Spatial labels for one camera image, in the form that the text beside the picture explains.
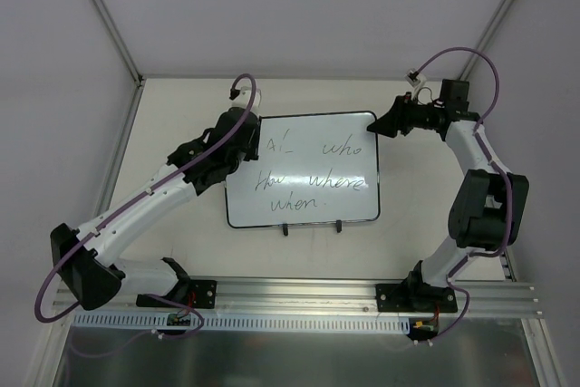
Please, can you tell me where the aluminium extrusion rail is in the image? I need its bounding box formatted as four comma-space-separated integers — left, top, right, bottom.
52, 276, 543, 319

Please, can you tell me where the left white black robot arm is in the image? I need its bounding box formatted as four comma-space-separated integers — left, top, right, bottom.
50, 106, 260, 310

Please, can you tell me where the right aluminium frame post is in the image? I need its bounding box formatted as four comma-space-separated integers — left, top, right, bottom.
459, 0, 539, 282

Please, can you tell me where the white slotted cable duct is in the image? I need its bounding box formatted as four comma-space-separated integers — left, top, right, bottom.
72, 311, 411, 335

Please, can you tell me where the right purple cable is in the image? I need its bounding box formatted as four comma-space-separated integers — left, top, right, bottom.
407, 45, 516, 352

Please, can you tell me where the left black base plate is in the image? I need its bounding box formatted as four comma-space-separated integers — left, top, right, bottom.
136, 278, 218, 309

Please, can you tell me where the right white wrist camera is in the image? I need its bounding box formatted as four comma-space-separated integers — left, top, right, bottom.
405, 69, 427, 88

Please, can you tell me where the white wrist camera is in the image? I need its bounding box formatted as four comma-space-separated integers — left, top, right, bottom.
230, 86, 263, 111
405, 69, 427, 88

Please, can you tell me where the left aluminium frame post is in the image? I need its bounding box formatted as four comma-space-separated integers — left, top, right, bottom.
90, 0, 143, 141

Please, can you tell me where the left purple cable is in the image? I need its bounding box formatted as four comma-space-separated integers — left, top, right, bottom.
34, 73, 258, 359

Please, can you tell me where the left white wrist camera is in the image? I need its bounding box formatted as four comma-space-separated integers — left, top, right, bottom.
230, 86, 263, 111

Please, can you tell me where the white whiteboard black frame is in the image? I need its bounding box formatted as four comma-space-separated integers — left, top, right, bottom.
225, 111, 381, 228

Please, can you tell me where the aluminium frame post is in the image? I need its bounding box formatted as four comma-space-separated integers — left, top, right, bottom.
459, 0, 539, 282
90, 0, 143, 141

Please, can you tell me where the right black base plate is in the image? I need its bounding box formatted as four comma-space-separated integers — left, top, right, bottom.
375, 280, 458, 314

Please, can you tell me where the purple cable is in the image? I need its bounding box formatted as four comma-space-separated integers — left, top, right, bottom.
34, 73, 258, 359
407, 45, 516, 352

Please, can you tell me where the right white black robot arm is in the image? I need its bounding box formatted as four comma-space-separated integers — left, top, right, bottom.
367, 80, 529, 313

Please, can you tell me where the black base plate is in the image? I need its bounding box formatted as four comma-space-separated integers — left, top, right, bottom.
136, 278, 218, 309
375, 280, 458, 314

